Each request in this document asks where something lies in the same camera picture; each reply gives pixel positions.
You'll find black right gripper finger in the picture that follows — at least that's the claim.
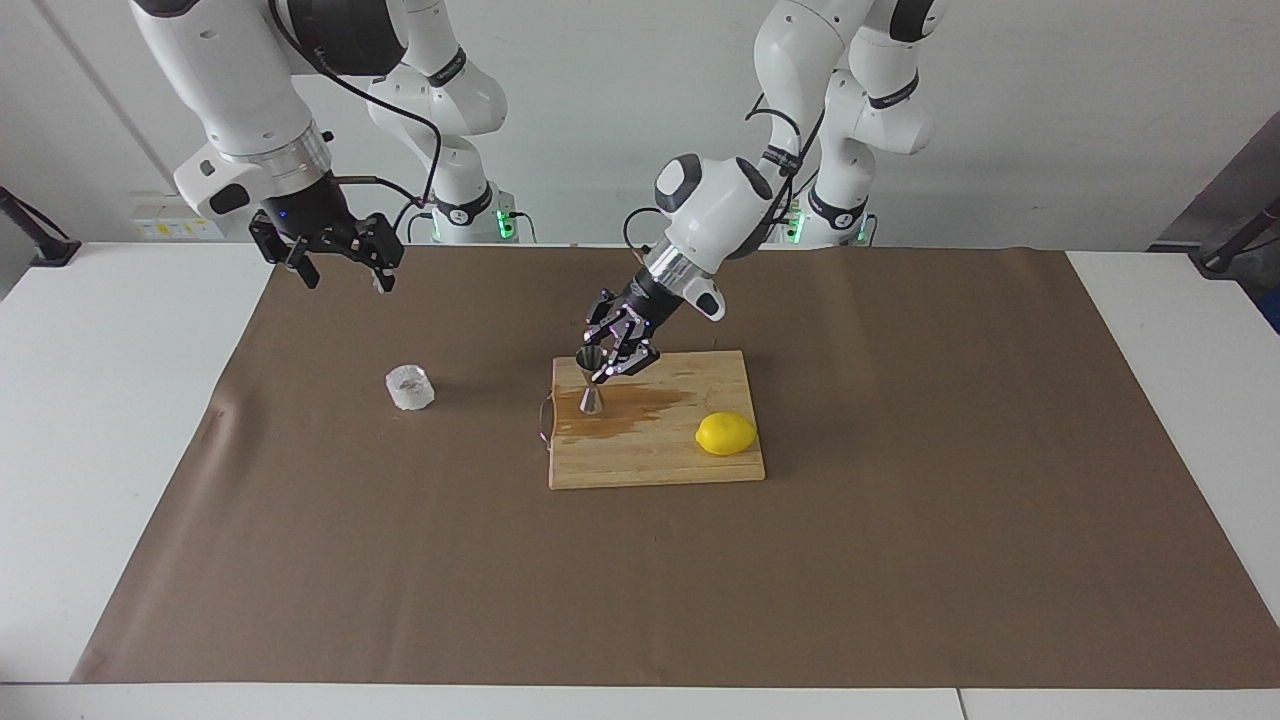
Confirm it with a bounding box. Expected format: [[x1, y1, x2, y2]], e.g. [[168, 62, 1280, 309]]
[[248, 212, 322, 291], [345, 212, 406, 295]]

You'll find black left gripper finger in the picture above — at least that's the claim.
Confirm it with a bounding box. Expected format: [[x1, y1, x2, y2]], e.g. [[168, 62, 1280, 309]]
[[584, 288, 629, 353], [590, 330, 661, 387]]

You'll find steel double jigger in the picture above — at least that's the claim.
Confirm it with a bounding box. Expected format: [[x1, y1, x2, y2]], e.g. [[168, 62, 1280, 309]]
[[575, 345, 609, 415]]

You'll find clear textured glass cup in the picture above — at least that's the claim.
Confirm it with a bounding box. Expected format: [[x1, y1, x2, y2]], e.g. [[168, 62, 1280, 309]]
[[385, 364, 437, 412]]

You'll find wooden cutting board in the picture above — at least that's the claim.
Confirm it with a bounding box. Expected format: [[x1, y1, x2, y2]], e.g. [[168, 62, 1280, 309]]
[[538, 349, 767, 491]]

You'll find yellow lemon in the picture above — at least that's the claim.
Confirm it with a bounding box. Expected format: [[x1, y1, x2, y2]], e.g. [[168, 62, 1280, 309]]
[[695, 411, 758, 458]]

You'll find brown paper table mat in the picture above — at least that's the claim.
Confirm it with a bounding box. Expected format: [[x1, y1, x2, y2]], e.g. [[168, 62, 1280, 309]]
[[70, 243, 1280, 689]]

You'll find dark grey panel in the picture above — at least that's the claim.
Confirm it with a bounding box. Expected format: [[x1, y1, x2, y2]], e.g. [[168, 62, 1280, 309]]
[[1148, 108, 1280, 251]]

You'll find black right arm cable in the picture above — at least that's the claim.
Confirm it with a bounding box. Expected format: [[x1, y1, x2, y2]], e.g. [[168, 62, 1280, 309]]
[[265, 0, 443, 236]]

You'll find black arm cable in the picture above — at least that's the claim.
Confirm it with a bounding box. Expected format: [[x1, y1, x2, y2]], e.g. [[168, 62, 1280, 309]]
[[623, 100, 803, 263], [265, 0, 443, 236]]

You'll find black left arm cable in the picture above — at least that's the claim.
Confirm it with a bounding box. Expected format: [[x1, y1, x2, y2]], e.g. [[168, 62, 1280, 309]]
[[623, 100, 803, 263]]

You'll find white wall socket strip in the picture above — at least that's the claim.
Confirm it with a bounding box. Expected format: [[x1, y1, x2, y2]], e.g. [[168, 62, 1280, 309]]
[[132, 192, 226, 242]]

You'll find black clamp mount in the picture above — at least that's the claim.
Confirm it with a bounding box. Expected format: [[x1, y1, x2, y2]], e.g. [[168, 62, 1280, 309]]
[[1190, 195, 1280, 278], [0, 185, 83, 268]]

